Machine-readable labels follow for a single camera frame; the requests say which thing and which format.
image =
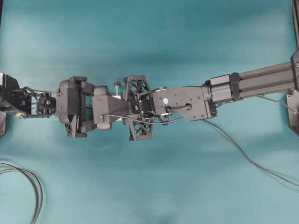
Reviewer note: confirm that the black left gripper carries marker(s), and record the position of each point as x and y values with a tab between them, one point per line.
70	106

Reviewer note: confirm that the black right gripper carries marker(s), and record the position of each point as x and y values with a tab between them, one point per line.
140	112

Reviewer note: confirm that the white clamp with screw knob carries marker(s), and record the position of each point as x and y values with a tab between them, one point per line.
117	86

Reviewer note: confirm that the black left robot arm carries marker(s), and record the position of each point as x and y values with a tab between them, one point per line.
26	102

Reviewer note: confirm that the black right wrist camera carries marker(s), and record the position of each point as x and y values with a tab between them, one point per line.
104	104

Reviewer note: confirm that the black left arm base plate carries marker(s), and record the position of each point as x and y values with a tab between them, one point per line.
3	123

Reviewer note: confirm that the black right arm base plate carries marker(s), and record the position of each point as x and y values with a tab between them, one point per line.
293	111

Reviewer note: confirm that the black frame rail right edge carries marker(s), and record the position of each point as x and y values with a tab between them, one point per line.
295	17

